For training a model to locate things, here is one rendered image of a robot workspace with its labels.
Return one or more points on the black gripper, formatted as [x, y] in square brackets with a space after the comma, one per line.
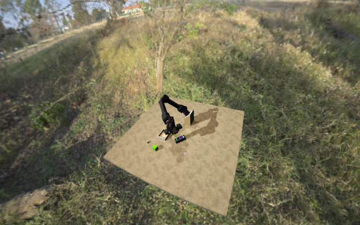
[167, 132]

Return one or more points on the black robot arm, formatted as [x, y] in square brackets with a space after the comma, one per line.
[166, 116]

